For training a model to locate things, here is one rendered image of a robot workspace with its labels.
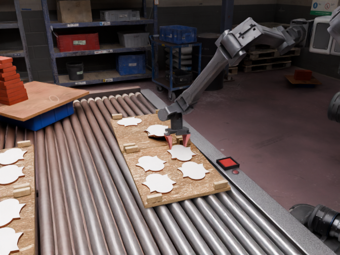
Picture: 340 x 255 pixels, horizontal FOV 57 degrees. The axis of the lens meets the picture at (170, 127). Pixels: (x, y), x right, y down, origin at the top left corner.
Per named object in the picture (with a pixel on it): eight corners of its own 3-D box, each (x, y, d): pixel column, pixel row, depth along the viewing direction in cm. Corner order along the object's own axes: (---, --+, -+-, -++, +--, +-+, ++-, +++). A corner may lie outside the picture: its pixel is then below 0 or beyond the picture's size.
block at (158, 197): (161, 198, 116) (161, 192, 115) (163, 201, 114) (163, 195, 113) (145, 201, 114) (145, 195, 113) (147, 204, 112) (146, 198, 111)
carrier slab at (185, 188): (191, 144, 158) (191, 141, 157) (230, 189, 123) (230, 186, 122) (123, 155, 148) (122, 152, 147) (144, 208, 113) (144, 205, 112)
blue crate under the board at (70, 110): (40, 105, 209) (38, 90, 204) (75, 113, 195) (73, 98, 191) (-2, 121, 184) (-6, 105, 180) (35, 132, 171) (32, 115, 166)
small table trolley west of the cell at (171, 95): (180, 85, 563) (181, 32, 525) (201, 98, 497) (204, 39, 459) (148, 89, 541) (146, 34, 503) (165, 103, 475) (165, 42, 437)
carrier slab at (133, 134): (166, 114, 194) (166, 112, 193) (189, 143, 159) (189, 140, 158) (110, 121, 185) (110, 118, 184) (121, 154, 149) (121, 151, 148)
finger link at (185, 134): (191, 149, 148) (190, 129, 146) (177, 151, 146) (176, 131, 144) (186, 145, 154) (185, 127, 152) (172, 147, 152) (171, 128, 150)
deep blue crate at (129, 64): (140, 68, 616) (140, 49, 600) (146, 73, 581) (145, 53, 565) (115, 71, 601) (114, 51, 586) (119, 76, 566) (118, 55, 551)
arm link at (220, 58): (250, 51, 110) (232, 28, 112) (240, 54, 107) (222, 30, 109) (193, 113, 144) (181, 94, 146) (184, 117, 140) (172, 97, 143)
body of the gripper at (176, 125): (189, 132, 146) (188, 117, 145) (168, 135, 143) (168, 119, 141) (184, 129, 152) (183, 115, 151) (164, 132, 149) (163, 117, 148)
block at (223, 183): (225, 184, 123) (226, 178, 122) (228, 187, 122) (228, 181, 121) (212, 187, 122) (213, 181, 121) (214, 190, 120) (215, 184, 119)
